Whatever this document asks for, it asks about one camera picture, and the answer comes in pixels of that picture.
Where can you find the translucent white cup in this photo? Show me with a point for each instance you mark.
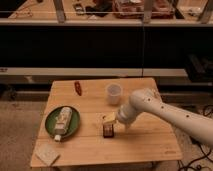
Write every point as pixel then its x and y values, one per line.
pixel 114 93

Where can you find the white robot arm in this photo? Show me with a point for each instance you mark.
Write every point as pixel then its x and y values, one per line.
pixel 144 100

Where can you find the grey metal shelf rail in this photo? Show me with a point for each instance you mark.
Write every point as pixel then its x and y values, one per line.
pixel 102 72

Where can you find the white square sponge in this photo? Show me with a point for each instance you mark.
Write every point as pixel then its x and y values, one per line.
pixel 47 154

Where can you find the small red chili object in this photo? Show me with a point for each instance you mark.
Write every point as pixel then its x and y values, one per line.
pixel 78 88

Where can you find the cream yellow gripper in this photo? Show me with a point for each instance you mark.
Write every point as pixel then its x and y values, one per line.
pixel 109 119

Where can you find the white bottle on plate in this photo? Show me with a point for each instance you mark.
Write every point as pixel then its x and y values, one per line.
pixel 62 123

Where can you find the green round plate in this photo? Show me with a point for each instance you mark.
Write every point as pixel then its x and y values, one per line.
pixel 50 122

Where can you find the red tray on shelf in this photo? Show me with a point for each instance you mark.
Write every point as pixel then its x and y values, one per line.
pixel 135 9

